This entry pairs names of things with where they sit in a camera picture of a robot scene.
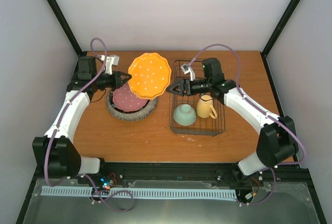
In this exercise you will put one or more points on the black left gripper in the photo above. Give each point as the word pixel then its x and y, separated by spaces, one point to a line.
pixel 124 81

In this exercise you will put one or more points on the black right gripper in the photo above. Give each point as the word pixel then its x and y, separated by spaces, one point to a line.
pixel 181 83

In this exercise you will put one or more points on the pink scalloped plate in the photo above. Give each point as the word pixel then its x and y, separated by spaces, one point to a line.
pixel 127 101

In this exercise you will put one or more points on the pale green ceramic bowl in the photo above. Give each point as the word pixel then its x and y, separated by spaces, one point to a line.
pixel 184 115

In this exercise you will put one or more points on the yellow polka dot plate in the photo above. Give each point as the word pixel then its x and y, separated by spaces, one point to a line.
pixel 151 75

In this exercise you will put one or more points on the yellow ceramic mug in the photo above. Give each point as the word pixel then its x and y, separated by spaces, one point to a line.
pixel 205 107

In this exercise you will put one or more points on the green wire dish rack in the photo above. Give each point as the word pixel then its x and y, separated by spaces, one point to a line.
pixel 202 126

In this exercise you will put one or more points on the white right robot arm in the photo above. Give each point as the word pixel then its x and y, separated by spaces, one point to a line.
pixel 276 141

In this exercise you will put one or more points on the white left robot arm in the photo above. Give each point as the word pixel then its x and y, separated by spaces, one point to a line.
pixel 55 152

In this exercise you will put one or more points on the dark speckled stone plate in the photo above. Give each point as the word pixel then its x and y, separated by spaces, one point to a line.
pixel 132 116

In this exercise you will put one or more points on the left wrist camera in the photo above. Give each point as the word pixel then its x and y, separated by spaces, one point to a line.
pixel 109 62

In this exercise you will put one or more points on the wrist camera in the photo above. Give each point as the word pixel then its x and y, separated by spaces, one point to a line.
pixel 109 62
pixel 187 69

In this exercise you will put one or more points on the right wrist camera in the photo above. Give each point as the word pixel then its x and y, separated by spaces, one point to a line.
pixel 187 69

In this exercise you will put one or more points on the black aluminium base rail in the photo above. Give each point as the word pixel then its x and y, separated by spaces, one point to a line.
pixel 219 174

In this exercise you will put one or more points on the black left frame post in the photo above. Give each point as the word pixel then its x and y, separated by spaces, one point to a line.
pixel 65 27

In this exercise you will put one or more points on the black frame post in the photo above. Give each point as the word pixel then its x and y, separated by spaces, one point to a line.
pixel 288 12
pixel 65 27

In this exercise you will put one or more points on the light blue slotted cable duct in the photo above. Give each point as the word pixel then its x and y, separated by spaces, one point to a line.
pixel 146 193

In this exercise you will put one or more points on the black right frame post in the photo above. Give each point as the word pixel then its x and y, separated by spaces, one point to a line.
pixel 288 12

